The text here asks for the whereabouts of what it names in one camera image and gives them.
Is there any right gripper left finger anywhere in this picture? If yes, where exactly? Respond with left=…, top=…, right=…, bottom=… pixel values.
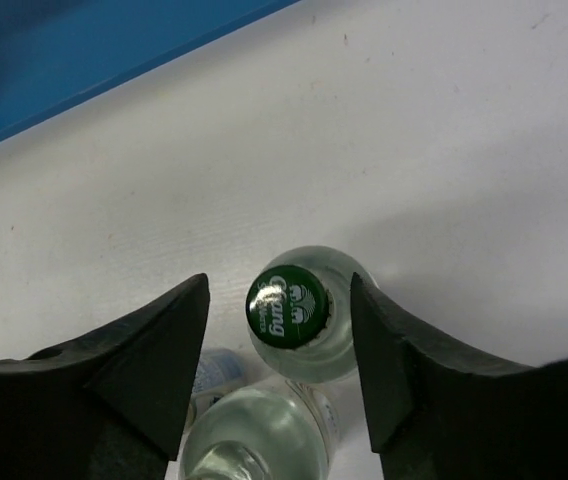
left=0, top=273, right=210, bottom=479

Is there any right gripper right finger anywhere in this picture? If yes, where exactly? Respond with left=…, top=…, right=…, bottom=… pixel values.
left=350, top=276, right=568, bottom=479

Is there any clear glass bottle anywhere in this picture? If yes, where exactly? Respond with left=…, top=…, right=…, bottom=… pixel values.
left=245, top=245, right=376, bottom=384
left=179, top=376, right=340, bottom=480

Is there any blue and yellow shelf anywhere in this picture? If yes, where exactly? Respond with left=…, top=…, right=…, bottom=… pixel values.
left=0, top=0, right=289, bottom=142

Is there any front Red Bull can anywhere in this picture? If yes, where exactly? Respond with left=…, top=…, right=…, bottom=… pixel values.
left=185, top=348, right=248, bottom=430

